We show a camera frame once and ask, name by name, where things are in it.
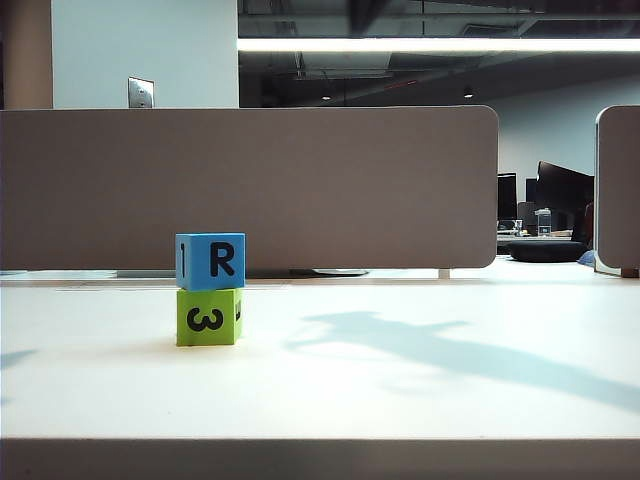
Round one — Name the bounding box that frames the blue letter block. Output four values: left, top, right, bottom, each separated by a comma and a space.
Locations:
174, 232, 247, 292

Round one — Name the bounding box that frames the green letter block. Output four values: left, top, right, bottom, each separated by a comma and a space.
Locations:
175, 287, 245, 347

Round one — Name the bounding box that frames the flat black monitor base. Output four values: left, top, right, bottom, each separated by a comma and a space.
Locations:
289, 268, 370, 278

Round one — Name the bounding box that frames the wide grey desk divider panel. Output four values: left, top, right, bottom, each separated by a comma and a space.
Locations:
0, 104, 500, 272

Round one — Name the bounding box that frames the small black monitor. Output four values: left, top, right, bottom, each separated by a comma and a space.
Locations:
497, 172, 518, 232

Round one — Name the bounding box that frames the clear bottle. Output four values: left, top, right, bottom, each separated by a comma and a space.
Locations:
533, 206, 553, 237

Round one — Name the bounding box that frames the black round cushion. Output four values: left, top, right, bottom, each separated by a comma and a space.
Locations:
506, 239, 588, 263

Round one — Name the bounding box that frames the large black monitor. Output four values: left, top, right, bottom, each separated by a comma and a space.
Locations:
536, 160, 596, 232

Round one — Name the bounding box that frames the narrow grey desk divider panel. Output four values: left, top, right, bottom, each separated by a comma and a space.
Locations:
593, 103, 640, 277

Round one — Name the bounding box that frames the metal wall plate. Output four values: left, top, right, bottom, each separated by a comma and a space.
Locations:
127, 76, 155, 109

